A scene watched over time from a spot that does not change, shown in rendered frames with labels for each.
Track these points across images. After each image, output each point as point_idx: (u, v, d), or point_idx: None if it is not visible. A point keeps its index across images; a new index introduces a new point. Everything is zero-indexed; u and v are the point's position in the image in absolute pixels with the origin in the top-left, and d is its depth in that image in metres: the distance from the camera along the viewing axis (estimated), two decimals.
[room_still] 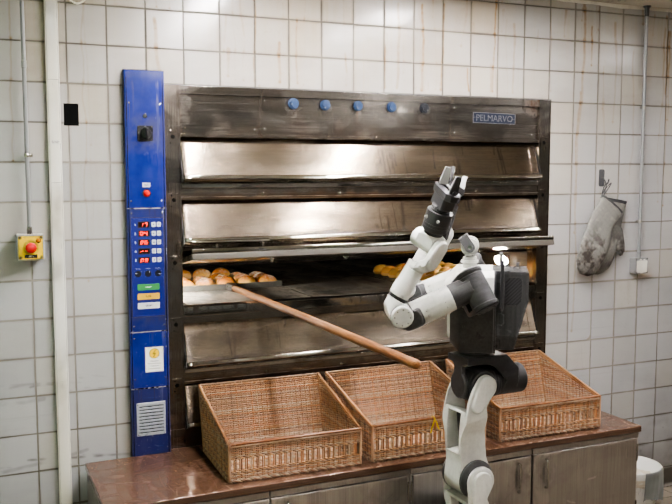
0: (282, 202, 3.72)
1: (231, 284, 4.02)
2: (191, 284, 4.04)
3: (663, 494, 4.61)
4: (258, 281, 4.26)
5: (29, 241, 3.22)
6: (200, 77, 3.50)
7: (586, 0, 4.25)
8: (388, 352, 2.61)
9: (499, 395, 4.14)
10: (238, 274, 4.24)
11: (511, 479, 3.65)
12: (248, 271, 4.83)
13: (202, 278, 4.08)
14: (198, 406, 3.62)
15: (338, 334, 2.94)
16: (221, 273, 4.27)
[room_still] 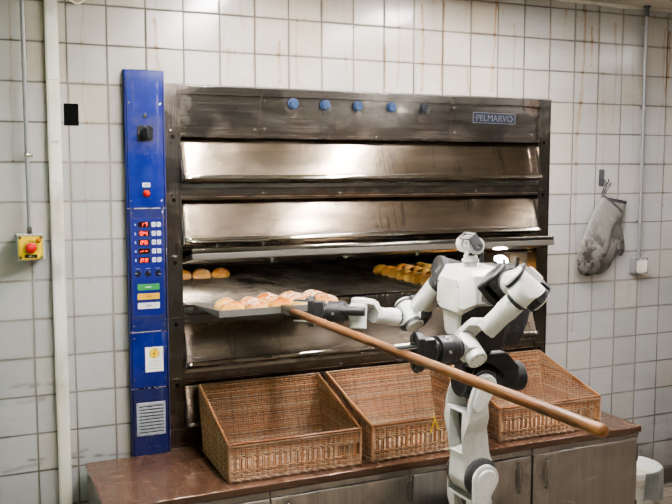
0: (282, 202, 3.72)
1: (288, 307, 3.35)
2: (240, 307, 3.36)
3: (663, 494, 4.61)
4: None
5: (29, 241, 3.22)
6: (200, 77, 3.50)
7: (586, 0, 4.25)
8: (552, 410, 1.95)
9: None
10: (292, 294, 3.57)
11: (511, 479, 3.65)
12: (248, 271, 4.83)
13: (252, 299, 3.41)
14: (198, 406, 3.62)
15: (461, 380, 2.28)
16: (271, 293, 3.60)
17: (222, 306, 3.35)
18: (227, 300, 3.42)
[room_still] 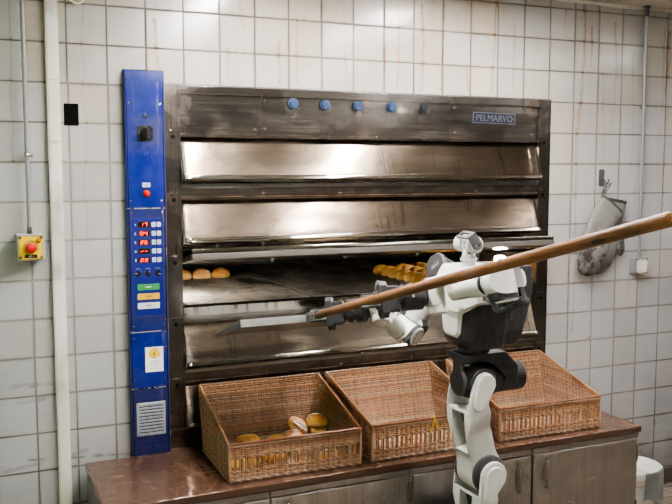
0: (282, 202, 3.72)
1: (314, 310, 3.13)
2: None
3: (663, 494, 4.61)
4: (314, 432, 3.65)
5: (29, 241, 3.22)
6: (200, 77, 3.50)
7: (586, 0, 4.25)
8: (608, 231, 1.72)
9: (499, 395, 4.14)
10: (298, 422, 3.65)
11: (511, 479, 3.65)
12: (248, 271, 4.83)
13: (244, 447, 3.53)
14: (198, 406, 3.62)
15: (504, 265, 2.05)
16: None
17: None
18: None
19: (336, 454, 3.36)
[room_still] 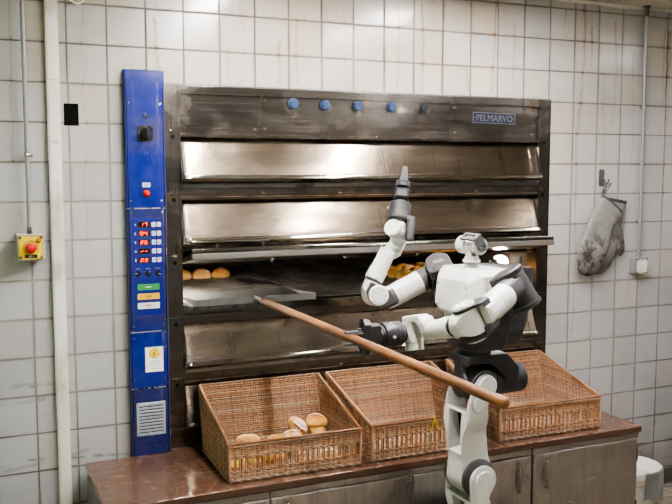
0: (282, 202, 3.72)
1: (261, 297, 3.61)
2: None
3: (663, 494, 4.61)
4: (314, 432, 3.65)
5: (29, 241, 3.22)
6: (200, 77, 3.50)
7: (586, 0, 4.25)
8: (466, 386, 2.20)
9: (499, 395, 4.14)
10: (298, 422, 3.65)
11: (511, 479, 3.65)
12: (248, 271, 4.83)
13: (244, 447, 3.53)
14: (198, 406, 3.62)
15: (397, 361, 2.53)
16: None
17: None
18: None
19: (336, 454, 3.36)
